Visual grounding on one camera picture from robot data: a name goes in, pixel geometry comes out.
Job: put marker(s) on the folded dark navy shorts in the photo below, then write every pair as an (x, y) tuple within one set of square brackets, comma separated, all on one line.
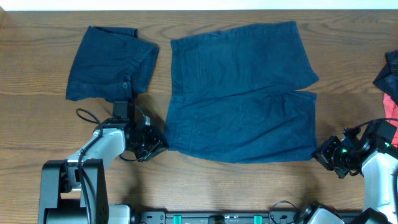
[(111, 63)]

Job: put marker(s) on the dark garment at edge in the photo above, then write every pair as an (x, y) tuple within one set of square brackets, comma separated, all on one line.
[(386, 80)]

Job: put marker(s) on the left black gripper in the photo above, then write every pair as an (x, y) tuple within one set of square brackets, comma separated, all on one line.
[(154, 146)]

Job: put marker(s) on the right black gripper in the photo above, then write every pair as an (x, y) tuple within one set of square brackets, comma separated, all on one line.
[(323, 155)]

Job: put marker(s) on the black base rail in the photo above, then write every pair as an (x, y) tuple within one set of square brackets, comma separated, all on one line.
[(158, 217)]

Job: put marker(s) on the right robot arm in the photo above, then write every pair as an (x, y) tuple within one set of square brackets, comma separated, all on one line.
[(367, 150)]

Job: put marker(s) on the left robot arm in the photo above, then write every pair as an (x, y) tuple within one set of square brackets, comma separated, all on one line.
[(73, 190)]

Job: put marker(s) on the blue denim shorts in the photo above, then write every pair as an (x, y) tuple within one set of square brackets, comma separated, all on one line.
[(240, 96)]

